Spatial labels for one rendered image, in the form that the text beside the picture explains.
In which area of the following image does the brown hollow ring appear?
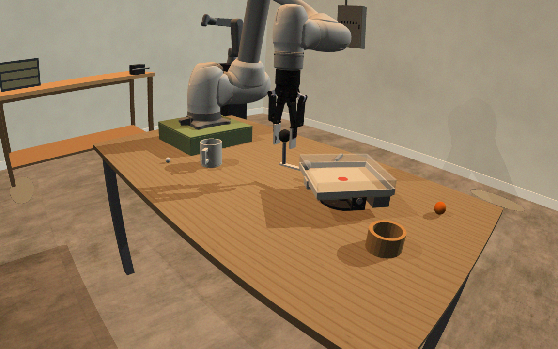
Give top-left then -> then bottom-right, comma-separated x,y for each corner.
365,220 -> 407,259

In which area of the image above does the orange ball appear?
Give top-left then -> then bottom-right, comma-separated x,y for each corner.
434,202 -> 446,215

